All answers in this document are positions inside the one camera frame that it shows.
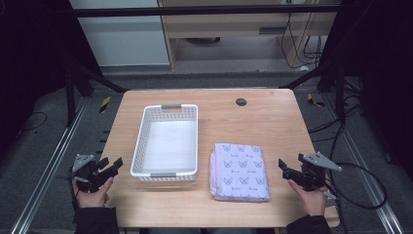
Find grey cable plug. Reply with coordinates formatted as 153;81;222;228
322;190;339;208

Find person's right hand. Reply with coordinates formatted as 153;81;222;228
286;178;329;217

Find yellow black striped tape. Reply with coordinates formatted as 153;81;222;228
98;96;112;114
306;93;326;108

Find black cables under desk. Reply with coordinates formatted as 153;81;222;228
280;12;323;71

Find black metal stand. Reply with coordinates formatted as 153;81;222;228
63;60;129;129
280;59;348;124

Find thin black floor cable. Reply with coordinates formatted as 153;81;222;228
19;111;49;133

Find lilac printed cloth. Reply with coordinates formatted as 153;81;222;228
208;142;271;203

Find white plastic basket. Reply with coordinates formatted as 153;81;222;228
130;103;200;183

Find black horizontal frame bar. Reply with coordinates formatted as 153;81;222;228
71;4;341;19

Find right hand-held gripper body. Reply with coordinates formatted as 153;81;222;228
297;151;343;192

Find silver floor rail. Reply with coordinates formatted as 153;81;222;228
10;97;90;234
323;93;406;234

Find bundle of black floor cables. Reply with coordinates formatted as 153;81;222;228
307;77;369;160

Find white cabinet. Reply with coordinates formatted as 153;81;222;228
68;0;170;68

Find person's left hand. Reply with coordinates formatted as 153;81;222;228
71;176;115;210

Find black curtain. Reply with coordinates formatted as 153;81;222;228
335;0;413;179
0;0;76;154

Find light wooden desk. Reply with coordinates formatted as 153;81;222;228
158;0;343;71

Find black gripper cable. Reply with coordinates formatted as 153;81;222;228
324;161;389;234

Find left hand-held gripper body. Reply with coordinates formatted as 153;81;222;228
68;153;113;193

